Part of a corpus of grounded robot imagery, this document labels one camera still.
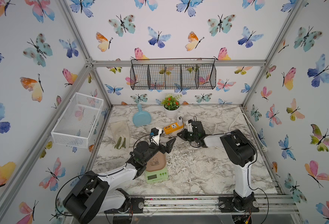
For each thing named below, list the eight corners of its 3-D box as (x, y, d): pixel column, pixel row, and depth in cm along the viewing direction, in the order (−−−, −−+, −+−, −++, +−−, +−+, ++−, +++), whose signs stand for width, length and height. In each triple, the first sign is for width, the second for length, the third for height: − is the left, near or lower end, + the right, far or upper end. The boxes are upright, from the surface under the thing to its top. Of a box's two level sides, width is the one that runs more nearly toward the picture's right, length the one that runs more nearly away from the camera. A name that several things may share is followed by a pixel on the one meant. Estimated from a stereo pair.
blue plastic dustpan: (131, 126, 110) (131, 124, 108) (136, 105, 124) (135, 103, 123) (150, 126, 110) (150, 124, 108) (152, 105, 124) (152, 103, 123)
